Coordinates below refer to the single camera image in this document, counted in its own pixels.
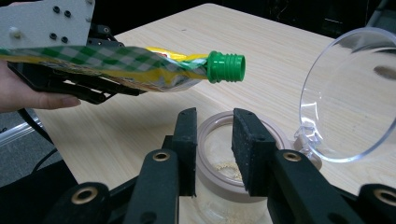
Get left hand-held gripper black cable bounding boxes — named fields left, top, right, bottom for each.
left=17, top=106, right=60, bottom=174

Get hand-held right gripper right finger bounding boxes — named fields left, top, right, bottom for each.
left=232, top=107, right=365, bottom=224

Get yellow green-checked spouted pouch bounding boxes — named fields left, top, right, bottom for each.
left=0, top=46, right=247, bottom=93

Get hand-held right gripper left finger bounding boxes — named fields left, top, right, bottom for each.
left=124, top=107, right=198, bottom=224

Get beige seasoning granules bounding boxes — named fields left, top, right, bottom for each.
left=214, top=161, right=245, bottom=183

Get metal floor rail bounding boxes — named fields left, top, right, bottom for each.
left=0, top=116, right=43, bottom=147

